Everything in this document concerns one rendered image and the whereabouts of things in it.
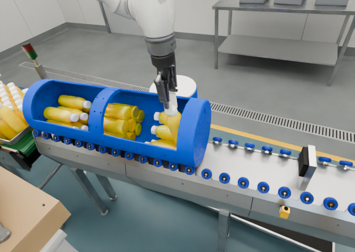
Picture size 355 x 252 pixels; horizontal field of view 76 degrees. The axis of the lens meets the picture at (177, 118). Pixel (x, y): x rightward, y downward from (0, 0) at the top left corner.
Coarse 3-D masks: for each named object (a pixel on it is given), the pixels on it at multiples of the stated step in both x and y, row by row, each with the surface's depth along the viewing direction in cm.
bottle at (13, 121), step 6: (0, 108) 120; (6, 108) 121; (0, 114) 120; (6, 114) 121; (12, 114) 123; (6, 120) 122; (12, 120) 123; (18, 120) 125; (12, 126) 124; (18, 126) 125; (24, 126) 127; (18, 132) 126
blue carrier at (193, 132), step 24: (24, 96) 109; (48, 96) 121; (96, 96) 98; (120, 96) 117; (144, 96) 110; (96, 120) 95; (144, 120) 118; (192, 120) 82; (120, 144) 95; (144, 144) 89; (192, 144) 82
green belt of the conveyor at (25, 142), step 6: (30, 132) 137; (24, 138) 133; (30, 138) 133; (0, 144) 132; (6, 144) 131; (18, 144) 130; (24, 144) 129; (30, 144) 130; (18, 150) 126; (24, 150) 127; (30, 150) 129; (24, 156) 130
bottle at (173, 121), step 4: (168, 116) 85; (172, 116) 83; (176, 116) 84; (180, 116) 85; (168, 120) 85; (172, 120) 84; (176, 120) 84; (168, 124) 86; (172, 124) 84; (176, 124) 84; (172, 128) 86; (176, 128) 85; (172, 132) 87; (176, 132) 86; (172, 136) 90; (176, 136) 88; (176, 140) 89
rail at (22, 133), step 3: (27, 126) 129; (30, 126) 130; (24, 129) 127; (27, 129) 129; (30, 129) 130; (21, 132) 125; (24, 132) 127; (27, 132) 129; (18, 135) 124; (21, 135) 126; (24, 135) 127; (15, 138) 123; (18, 138) 125; (12, 141) 122; (15, 141) 123
